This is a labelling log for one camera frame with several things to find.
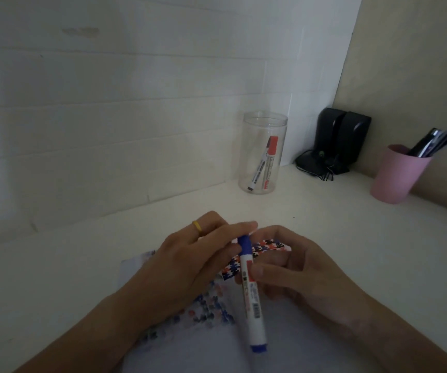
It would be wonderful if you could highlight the person's left hand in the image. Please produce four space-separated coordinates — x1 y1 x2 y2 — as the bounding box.
120 211 259 331

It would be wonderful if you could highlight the blue whiteboard marker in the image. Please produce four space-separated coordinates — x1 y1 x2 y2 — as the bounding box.
237 235 268 354

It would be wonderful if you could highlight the black speaker cable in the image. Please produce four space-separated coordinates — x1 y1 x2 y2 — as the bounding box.
295 149 337 182

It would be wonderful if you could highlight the person's right forearm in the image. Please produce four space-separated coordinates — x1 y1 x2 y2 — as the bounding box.
347 296 447 373

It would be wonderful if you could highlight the pink plastic cup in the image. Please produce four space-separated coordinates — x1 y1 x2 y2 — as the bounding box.
370 144 434 205

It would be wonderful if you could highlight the white puzzle-patterned pencil pouch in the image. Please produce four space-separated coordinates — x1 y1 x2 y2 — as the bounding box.
116 239 368 373

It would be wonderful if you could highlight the red whiteboard marker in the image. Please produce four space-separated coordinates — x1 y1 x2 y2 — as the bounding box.
262 136 279 192

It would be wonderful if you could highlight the person's left forearm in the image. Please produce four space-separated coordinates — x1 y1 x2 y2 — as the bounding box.
14 292 151 373

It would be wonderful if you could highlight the bunch of dark pens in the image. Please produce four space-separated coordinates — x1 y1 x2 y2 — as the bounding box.
407 126 447 158

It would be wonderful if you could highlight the clear plastic jar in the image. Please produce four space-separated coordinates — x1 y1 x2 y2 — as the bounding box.
238 111 288 195

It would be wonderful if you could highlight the black whiteboard marker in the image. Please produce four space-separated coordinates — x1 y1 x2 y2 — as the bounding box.
247 151 268 192

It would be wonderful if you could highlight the person's right hand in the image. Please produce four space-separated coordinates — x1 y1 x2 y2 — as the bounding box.
249 225 372 331

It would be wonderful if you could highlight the black desktop speaker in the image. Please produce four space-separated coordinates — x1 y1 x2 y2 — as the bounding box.
338 111 372 175
314 108 347 168

